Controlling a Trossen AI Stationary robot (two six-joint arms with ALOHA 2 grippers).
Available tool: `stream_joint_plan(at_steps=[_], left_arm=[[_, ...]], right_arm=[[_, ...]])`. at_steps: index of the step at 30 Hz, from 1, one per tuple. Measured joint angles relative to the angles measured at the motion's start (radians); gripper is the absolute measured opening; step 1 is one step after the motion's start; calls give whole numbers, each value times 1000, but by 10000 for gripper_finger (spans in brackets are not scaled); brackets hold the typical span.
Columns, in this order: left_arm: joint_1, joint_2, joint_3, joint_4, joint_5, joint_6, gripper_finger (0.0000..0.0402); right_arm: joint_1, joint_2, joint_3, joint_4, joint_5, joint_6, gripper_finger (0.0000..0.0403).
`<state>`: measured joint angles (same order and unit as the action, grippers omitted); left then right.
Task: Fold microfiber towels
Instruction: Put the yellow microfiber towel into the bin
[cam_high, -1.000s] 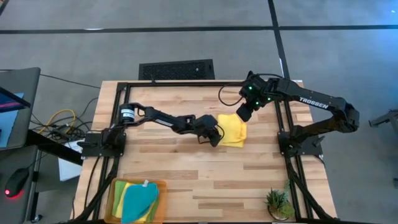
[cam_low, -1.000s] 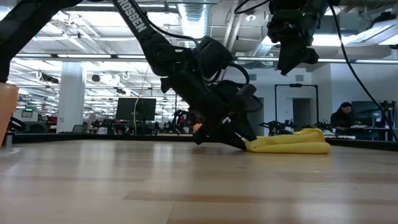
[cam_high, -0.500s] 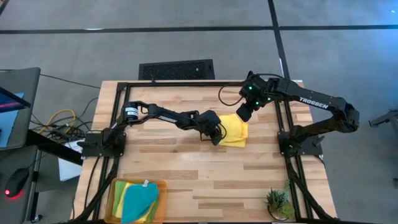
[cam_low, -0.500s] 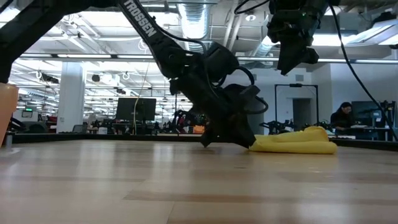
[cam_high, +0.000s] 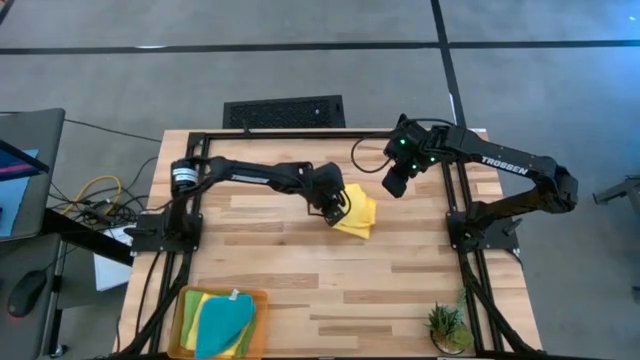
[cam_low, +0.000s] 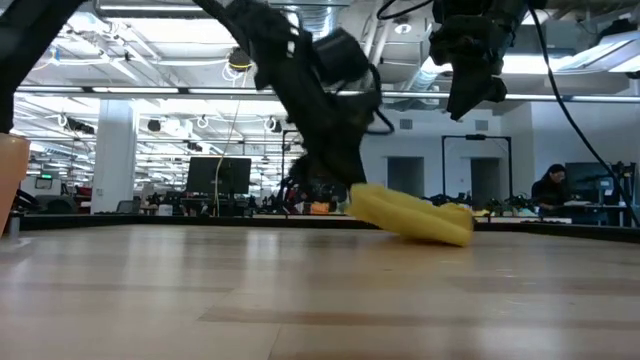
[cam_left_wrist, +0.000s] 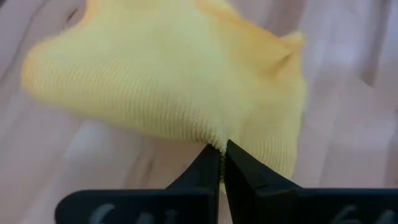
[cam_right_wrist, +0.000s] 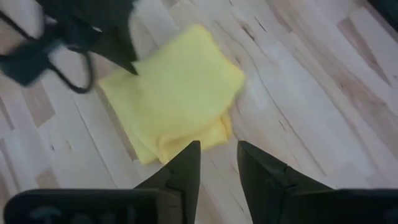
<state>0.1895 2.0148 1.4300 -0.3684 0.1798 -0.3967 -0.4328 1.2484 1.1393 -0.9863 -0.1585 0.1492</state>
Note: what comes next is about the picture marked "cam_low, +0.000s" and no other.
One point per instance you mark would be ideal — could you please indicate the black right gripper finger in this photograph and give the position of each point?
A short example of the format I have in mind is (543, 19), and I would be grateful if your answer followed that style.
(475, 92)

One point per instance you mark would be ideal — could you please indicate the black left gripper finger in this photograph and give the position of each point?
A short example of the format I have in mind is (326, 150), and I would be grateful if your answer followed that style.
(305, 175)
(347, 167)

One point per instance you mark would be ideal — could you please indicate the large yellow microfiber towel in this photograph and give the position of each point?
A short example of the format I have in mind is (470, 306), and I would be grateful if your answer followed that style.
(415, 220)

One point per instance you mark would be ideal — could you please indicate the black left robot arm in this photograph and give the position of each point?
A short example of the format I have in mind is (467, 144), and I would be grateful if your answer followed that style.
(250, 25)

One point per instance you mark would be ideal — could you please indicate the black tall metal rack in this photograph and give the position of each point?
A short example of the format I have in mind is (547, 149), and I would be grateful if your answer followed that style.
(475, 136)

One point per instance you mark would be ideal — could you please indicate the grey door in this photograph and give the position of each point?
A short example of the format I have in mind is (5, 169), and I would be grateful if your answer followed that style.
(405, 177)
(485, 180)

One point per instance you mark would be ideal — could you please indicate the black office monitor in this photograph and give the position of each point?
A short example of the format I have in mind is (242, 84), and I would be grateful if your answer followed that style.
(217, 175)

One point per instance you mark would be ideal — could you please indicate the person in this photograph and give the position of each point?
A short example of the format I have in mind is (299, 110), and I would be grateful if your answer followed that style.
(550, 190)

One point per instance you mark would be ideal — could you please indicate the dark desk monitor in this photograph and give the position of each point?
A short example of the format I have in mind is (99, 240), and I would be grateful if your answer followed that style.
(585, 180)

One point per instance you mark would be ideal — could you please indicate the black robot equipment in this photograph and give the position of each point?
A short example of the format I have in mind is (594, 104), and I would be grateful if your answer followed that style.
(625, 190)

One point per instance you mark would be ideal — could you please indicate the white square pillar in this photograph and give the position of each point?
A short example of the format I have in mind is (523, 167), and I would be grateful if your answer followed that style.
(114, 155)

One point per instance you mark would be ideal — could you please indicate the orange plastic tray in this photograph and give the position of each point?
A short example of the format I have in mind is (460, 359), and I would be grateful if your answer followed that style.
(10, 175)

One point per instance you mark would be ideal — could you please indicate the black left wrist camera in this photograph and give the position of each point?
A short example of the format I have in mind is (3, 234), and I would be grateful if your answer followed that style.
(340, 55)

